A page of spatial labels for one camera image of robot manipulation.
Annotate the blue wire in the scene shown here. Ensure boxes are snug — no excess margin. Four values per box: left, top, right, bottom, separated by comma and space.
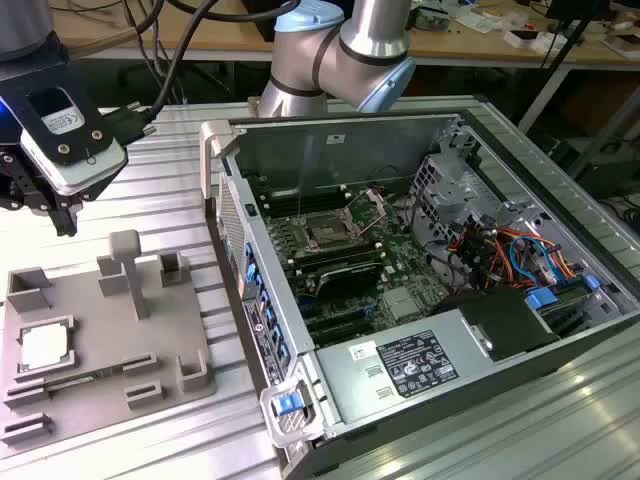
508, 234, 559, 290

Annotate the silver chipset heatsink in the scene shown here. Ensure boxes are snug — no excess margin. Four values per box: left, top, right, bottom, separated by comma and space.
382, 287, 422, 322

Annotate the grey parts rack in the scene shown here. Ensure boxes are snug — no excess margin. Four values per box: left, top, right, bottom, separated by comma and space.
0, 230, 219, 447

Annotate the orange wire bundle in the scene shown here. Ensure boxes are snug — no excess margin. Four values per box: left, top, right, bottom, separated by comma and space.
487, 227, 584, 282

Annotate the grey power supply unit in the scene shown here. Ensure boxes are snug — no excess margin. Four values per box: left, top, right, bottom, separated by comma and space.
314, 307, 495, 426

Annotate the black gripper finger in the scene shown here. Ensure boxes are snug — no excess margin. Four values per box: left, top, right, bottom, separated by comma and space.
34, 185, 81, 237
0, 149, 37, 211

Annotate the black air duct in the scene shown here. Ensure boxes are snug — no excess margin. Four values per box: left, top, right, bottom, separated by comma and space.
432, 287, 562, 364

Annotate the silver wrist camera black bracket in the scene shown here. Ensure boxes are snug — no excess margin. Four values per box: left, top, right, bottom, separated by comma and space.
0, 64, 130, 201

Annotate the metal socket cover frame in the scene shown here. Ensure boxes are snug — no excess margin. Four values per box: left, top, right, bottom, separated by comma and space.
341, 187, 390, 237

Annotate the white box on desk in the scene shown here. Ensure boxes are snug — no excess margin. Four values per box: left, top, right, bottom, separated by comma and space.
503, 28, 554, 54

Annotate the grey case handle blue latch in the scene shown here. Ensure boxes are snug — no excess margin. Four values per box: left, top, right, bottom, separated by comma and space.
259, 378, 327, 449

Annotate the green RAM stick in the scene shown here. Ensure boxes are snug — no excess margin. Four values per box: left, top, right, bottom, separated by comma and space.
45, 367, 126, 396

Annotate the plain grey case handle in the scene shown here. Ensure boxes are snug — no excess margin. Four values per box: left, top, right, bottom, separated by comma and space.
199, 121, 242, 202

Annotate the perforated metal drive cage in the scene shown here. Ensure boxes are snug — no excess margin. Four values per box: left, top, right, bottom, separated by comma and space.
407, 152, 507, 251

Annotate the large blue carrier tab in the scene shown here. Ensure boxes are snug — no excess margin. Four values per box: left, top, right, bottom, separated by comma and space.
526, 287, 559, 314

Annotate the black slanted pole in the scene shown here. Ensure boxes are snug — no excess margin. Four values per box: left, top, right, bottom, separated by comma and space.
538, 8, 590, 70

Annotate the open black PC case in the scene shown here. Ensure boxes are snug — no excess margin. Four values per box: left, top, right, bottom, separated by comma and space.
199, 94, 640, 480

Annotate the black expansion slot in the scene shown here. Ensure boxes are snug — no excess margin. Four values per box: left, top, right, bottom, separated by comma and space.
306, 319, 375, 347
301, 306, 370, 335

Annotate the silver square CPU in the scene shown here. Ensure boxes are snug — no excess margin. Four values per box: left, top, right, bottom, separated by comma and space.
18, 324, 72, 372

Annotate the black camera cable with plug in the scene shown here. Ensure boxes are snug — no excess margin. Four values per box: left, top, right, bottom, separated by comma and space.
98, 0, 296, 147

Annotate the black wire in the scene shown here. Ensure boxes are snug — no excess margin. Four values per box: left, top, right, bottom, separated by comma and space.
408, 193, 472, 292

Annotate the black installed RAM module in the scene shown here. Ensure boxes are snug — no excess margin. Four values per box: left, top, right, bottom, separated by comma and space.
292, 238, 384, 267

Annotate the CPU socket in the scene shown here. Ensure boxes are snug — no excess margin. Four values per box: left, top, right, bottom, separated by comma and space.
299, 212, 352, 252

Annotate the black RAM slot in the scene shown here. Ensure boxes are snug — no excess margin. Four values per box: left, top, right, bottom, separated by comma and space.
259, 180, 349, 202
262, 192, 352, 215

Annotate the wooden desk with clutter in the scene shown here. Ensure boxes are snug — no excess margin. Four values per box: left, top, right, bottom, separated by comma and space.
399, 0, 640, 69

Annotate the green motherboard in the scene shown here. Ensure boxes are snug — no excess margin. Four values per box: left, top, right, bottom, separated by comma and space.
257, 174, 451, 347

